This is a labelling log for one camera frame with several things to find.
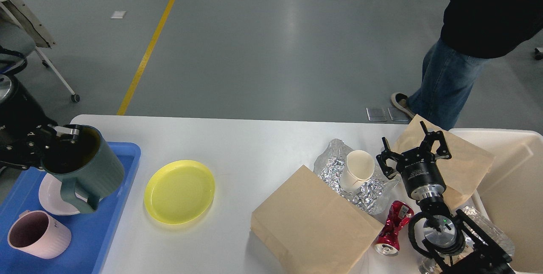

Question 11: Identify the dark green mug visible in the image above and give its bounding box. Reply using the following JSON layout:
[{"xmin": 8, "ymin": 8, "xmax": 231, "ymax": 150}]
[{"xmin": 40, "ymin": 124, "xmax": 125, "ymax": 214}]

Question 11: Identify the brown paper bag right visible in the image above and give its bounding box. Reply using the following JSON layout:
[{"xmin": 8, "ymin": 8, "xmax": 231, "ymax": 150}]
[{"xmin": 392, "ymin": 115, "xmax": 496, "ymax": 211}]

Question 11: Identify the large brown paper bag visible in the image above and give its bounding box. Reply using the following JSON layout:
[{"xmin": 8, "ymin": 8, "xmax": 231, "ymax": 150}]
[{"xmin": 251, "ymin": 165, "xmax": 383, "ymax": 274}]

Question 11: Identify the pink mug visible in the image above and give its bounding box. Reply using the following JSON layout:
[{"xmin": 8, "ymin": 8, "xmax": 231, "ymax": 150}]
[{"xmin": 6, "ymin": 210, "xmax": 72, "ymax": 259}]

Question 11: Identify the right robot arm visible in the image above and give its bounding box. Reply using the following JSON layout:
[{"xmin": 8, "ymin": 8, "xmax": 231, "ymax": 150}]
[{"xmin": 376, "ymin": 121, "xmax": 514, "ymax": 274}]

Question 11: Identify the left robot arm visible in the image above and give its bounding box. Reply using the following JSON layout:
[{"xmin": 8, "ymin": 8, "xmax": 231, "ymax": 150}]
[{"xmin": 0, "ymin": 47, "xmax": 83, "ymax": 171}]

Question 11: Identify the crushed red can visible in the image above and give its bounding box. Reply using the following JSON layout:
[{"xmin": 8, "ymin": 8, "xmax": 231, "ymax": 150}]
[{"xmin": 374, "ymin": 200, "xmax": 414, "ymax": 257}]

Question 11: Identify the yellow plastic plate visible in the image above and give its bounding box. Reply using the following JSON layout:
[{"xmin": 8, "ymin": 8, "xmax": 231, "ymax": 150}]
[{"xmin": 143, "ymin": 160, "xmax": 216, "ymax": 225}]

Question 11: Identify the floor socket plate right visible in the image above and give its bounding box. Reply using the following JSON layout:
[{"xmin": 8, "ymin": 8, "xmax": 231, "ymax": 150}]
[{"xmin": 387, "ymin": 106, "xmax": 411, "ymax": 123}]

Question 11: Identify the crumpled aluminium foil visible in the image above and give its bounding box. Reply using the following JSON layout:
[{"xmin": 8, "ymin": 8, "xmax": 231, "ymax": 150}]
[{"xmin": 313, "ymin": 139, "xmax": 400, "ymax": 215}]

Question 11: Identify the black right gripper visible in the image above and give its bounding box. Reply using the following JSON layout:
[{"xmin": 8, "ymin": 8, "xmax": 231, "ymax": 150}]
[{"xmin": 376, "ymin": 121, "xmax": 452, "ymax": 201}]

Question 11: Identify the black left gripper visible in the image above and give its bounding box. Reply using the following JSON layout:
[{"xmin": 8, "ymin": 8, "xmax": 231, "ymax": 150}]
[{"xmin": 0, "ymin": 124, "xmax": 82, "ymax": 171}]

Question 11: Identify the floor socket plate left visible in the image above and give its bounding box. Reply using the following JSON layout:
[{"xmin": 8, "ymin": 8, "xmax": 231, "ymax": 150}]
[{"xmin": 365, "ymin": 106, "xmax": 388, "ymax": 123}]

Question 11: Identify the white paper cup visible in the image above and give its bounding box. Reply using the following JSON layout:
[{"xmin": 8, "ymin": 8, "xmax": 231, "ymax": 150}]
[{"xmin": 339, "ymin": 150, "xmax": 375, "ymax": 193}]

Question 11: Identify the grey chair left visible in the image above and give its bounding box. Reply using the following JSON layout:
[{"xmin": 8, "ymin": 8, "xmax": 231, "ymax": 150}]
[{"xmin": 0, "ymin": 0, "xmax": 80, "ymax": 103}]

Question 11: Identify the floor socket plate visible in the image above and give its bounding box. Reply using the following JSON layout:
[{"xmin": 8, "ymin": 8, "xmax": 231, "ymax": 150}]
[
  {"xmin": 365, "ymin": 106, "xmax": 388, "ymax": 123},
  {"xmin": 387, "ymin": 106, "xmax": 411, "ymax": 123}
]

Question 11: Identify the white plastic bin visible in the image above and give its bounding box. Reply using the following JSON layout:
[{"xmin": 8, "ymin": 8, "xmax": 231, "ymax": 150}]
[{"xmin": 452, "ymin": 129, "xmax": 543, "ymax": 274}]

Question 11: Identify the pink plate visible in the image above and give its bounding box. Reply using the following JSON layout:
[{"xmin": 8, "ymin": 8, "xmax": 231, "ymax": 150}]
[{"xmin": 38, "ymin": 173, "xmax": 80, "ymax": 216}]

